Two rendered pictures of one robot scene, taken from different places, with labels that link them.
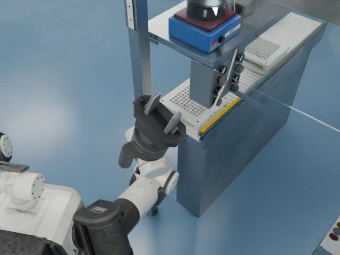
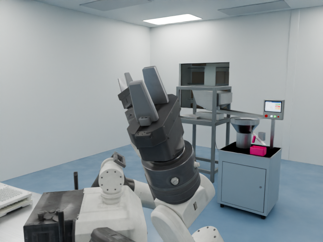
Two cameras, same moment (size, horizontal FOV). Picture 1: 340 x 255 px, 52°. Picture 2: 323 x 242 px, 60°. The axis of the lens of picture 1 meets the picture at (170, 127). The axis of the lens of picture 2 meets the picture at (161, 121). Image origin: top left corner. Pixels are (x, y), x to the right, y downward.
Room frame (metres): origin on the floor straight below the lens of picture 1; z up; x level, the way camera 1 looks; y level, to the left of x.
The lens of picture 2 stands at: (0.36, -0.38, 1.66)
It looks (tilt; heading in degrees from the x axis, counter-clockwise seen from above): 9 degrees down; 70
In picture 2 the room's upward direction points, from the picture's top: straight up
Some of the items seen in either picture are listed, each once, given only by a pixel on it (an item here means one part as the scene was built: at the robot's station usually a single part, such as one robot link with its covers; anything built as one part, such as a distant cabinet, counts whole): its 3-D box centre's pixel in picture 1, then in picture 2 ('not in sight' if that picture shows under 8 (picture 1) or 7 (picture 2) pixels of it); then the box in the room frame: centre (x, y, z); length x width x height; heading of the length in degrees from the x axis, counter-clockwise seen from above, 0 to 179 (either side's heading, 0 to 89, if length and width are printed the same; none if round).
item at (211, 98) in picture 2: not in sight; (213, 135); (2.60, 3.37, 0.75); 1.43 x 1.06 x 1.50; 124
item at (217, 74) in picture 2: not in sight; (204, 86); (3.61, 5.50, 1.43); 1.32 x 0.01 x 1.11; 124
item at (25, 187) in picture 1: (19, 186); (111, 177); (0.49, 0.37, 1.38); 0.10 x 0.07 x 0.09; 80
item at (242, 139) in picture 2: not in sight; (249, 133); (2.61, 2.51, 0.95); 0.49 x 0.36 x 0.38; 124
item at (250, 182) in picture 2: not in sight; (249, 177); (2.59, 2.44, 0.38); 0.63 x 0.57 x 0.76; 124
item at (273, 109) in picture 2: not in sight; (272, 124); (2.83, 2.35, 1.07); 0.23 x 0.10 x 0.62; 124
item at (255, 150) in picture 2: not in sight; (257, 150); (2.52, 2.21, 0.80); 0.16 x 0.12 x 0.09; 124
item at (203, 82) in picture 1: (216, 72); not in sight; (1.15, -0.19, 1.23); 0.22 x 0.11 x 0.20; 139
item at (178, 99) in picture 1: (194, 100); not in sight; (1.25, -0.11, 0.99); 0.25 x 0.24 x 0.02; 48
